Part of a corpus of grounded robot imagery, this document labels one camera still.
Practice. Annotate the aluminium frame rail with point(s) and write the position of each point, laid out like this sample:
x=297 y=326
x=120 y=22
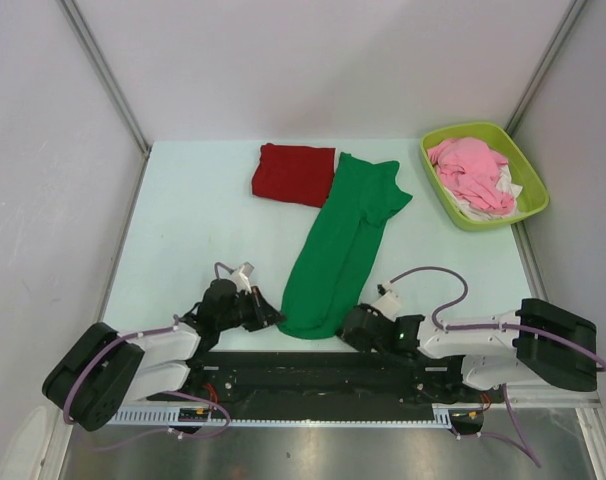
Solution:
x=547 y=434

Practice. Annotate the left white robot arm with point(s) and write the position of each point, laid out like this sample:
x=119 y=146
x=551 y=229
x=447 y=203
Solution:
x=105 y=369

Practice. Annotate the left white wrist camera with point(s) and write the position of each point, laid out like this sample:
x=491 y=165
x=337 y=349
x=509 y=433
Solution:
x=241 y=277

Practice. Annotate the right aluminium corner post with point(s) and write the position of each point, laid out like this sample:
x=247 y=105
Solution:
x=544 y=66

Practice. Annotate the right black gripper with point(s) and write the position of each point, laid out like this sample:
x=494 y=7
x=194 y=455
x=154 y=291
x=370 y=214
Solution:
x=359 y=346

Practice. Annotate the left aluminium corner post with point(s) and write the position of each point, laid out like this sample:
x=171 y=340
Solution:
x=103 y=71

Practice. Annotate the pink t-shirt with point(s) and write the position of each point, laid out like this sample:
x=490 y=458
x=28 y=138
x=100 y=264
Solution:
x=470 y=169

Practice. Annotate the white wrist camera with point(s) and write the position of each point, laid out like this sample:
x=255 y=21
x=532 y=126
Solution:
x=388 y=303
x=241 y=277

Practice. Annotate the folded red t-shirt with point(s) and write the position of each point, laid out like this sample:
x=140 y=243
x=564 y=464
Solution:
x=294 y=174

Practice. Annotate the slotted cable duct rail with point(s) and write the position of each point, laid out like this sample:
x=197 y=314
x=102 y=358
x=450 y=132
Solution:
x=434 y=417

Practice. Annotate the green t-shirt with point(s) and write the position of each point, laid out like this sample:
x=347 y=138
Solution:
x=340 y=250

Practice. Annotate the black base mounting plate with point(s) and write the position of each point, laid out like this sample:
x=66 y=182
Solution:
x=327 y=386

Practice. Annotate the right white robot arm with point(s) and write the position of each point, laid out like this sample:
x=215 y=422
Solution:
x=536 y=341

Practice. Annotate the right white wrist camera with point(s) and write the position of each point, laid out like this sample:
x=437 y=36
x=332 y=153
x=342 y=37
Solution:
x=388 y=303

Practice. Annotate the aluminium corner post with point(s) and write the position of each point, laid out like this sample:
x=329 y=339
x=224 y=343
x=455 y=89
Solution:
x=544 y=66
x=103 y=71

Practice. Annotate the white t-shirt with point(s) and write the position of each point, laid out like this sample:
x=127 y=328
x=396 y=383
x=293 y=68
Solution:
x=504 y=185

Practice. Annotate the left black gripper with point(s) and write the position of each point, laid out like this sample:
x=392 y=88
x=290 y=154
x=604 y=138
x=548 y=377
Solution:
x=263 y=313

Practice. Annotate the lime green plastic basket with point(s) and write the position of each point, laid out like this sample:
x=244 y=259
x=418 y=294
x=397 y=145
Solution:
x=534 y=197

